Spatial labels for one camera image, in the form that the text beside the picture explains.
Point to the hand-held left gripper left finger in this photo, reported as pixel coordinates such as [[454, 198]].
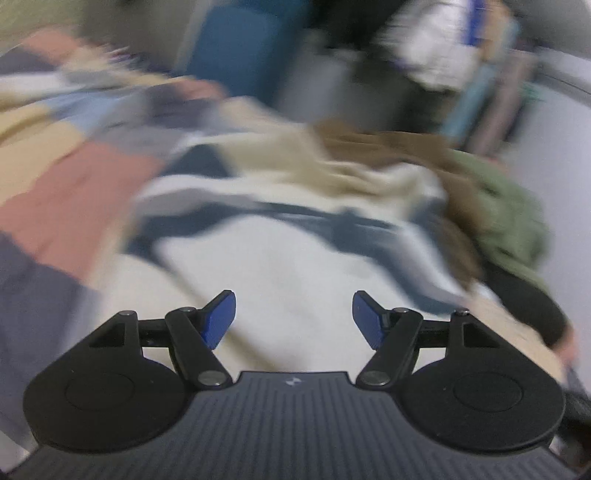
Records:
[[219, 318]]

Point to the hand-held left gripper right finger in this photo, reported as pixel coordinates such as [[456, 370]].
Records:
[[367, 318]]

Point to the white navy striped fleece sweater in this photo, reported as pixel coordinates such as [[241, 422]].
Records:
[[286, 277]]

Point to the green fleece jacket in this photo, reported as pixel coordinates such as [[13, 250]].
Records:
[[503, 217]]

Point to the beige fleece cloth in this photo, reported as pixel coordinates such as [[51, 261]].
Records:
[[286, 157]]

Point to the brown garment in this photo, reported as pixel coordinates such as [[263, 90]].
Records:
[[392, 143]]

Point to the patchwork blanket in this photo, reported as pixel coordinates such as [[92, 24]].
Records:
[[69, 198]]

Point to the light blue folded cloth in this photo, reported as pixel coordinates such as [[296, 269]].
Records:
[[475, 92]]

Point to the mauve folded garment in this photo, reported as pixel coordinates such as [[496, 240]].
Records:
[[508, 101]]

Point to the teal striped garment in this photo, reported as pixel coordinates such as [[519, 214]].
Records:
[[531, 94]]

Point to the white puffer jacket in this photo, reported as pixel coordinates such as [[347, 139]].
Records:
[[434, 46]]

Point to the blue and white jacket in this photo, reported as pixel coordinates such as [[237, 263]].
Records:
[[473, 23]]

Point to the tan folded garment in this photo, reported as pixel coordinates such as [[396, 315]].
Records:
[[496, 27]]

